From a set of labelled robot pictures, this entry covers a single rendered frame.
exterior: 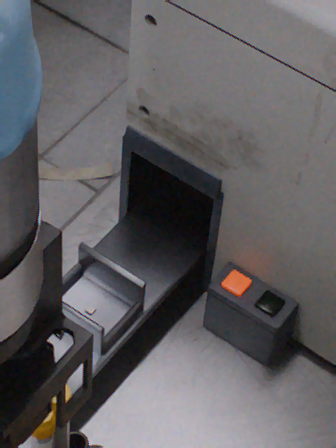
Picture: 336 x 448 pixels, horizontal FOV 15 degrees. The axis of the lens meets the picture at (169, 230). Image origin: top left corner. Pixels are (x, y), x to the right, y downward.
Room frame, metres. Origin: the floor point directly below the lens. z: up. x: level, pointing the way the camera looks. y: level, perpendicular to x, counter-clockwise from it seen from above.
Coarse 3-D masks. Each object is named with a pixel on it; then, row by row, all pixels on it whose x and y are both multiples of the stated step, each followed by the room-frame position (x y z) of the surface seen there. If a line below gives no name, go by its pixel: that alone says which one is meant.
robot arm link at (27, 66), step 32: (0, 0) 0.27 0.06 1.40; (0, 32) 0.26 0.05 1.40; (32, 32) 0.28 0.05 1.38; (0, 64) 0.26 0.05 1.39; (32, 64) 0.28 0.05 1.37; (0, 96) 0.26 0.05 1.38; (32, 96) 0.27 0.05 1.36; (0, 128) 0.26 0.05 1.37; (32, 128) 0.27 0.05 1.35; (0, 160) 0.25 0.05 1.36; (32, 160) 0.27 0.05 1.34; (0, 192) 0.25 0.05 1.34; (32, 192) 0.27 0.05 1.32; (0, 224) 0.25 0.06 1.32; (32, 224) 0.27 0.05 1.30; (0, 256) 0.25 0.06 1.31
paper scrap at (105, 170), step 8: (40, 168) 1.41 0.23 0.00; (48, 168) 1.41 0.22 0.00; (56, 168) 1.41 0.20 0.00; (64, 168) 1.41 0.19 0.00; (72, 168) 1.42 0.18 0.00; (80, 168) 1.42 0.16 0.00; (88, 168) 1.42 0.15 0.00; (96, 168) 1.42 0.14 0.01; (104, 168) 1.42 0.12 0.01; (112, 168) 1.41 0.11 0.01; (40, 176) 1.39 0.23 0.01; (48, 176) 1.39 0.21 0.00; (56, 176) 1.39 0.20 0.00; (64, 176) 1.40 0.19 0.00; (72, 176) 1.40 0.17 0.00; (80, 176) 1.40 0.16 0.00; (88, 176) 1.40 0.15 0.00; (96, 176) 1.40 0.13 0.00; (104, 176) 1.40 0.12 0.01
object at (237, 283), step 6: (234, 270) 0.54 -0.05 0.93; (228, 276) 0.53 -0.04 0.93; (234, 276) 0.54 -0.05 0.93; (240, 276) 0.54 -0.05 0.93; (228, 282) 0.53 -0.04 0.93; (234, 282) 0.53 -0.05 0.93; (240, 282) 0.53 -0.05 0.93; (246, 282) 0.53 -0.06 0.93; (228, 288) 0.53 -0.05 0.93; (234, 288) 0.52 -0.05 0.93; (240, 288) 0.53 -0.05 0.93; (246, 288) 0.53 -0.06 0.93; (240, 294) 0.52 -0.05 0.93
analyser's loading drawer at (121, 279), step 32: (160, 192) 0.62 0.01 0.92; (128, 224) 0.58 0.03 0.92; (160, 224) 0.59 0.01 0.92; (192, 224) 0.59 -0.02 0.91; (96, 256) 0.53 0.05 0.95; (128, 256) 0.55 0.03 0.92; (160, 256) 0.56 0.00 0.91; (192, 256) 0.56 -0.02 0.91; (64, 288) 0.52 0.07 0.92; (96, 288) 0.52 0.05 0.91; (128, 288) 0.51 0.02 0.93; (160, 288) 0.53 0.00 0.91; (96, 320) 0.49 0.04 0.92; (128, 320) 0.49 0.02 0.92; (64, 352) 0.47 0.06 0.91; (96, 352) 0.47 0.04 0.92
